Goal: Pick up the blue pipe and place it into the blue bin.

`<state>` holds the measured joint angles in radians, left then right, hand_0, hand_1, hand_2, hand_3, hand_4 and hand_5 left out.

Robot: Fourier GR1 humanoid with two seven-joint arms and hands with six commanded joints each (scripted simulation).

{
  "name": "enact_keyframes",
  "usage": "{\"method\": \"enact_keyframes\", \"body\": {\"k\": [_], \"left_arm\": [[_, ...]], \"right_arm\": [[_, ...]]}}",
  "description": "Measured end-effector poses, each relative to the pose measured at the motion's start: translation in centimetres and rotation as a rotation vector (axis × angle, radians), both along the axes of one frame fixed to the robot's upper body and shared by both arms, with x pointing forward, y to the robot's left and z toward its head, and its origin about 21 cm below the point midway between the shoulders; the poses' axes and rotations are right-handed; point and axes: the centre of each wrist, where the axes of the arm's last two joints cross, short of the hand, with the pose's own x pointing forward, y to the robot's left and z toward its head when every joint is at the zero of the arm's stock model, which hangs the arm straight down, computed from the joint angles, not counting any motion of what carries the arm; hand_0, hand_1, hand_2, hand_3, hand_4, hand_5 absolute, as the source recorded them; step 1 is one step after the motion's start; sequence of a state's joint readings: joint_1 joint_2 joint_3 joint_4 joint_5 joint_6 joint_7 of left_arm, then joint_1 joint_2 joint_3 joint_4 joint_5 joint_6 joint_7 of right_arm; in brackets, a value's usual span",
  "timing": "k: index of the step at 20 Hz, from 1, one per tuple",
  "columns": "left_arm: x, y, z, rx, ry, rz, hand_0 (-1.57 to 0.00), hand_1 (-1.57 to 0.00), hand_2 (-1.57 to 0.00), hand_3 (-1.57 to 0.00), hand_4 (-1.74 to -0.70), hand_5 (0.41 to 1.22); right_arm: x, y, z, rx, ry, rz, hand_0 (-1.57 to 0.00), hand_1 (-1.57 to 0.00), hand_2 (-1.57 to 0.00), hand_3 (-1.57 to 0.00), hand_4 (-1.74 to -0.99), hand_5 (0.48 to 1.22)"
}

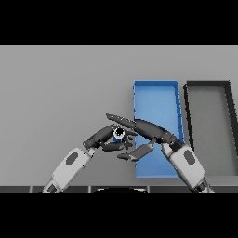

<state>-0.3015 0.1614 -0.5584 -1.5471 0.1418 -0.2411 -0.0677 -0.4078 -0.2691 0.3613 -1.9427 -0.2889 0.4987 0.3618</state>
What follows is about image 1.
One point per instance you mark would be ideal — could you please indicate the blue bin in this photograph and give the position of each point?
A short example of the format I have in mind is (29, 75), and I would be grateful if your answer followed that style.
(158, 108)

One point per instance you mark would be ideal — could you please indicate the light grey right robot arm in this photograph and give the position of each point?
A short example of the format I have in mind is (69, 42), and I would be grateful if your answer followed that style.
(185, 165)

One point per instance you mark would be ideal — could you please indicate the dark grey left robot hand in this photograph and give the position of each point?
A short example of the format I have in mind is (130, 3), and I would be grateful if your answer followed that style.
(99, 136)

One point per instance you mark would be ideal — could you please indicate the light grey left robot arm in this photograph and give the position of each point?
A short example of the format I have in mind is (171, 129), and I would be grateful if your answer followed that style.
(68, 169)

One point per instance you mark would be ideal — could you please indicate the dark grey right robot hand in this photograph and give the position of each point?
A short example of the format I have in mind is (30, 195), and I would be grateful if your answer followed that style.
(148, 128)

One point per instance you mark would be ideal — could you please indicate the dark grey bin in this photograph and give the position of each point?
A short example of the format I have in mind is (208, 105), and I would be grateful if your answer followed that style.
(212, 127)

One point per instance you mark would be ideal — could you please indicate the blue pipe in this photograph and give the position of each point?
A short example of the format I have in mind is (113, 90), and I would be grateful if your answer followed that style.
(118, 134)

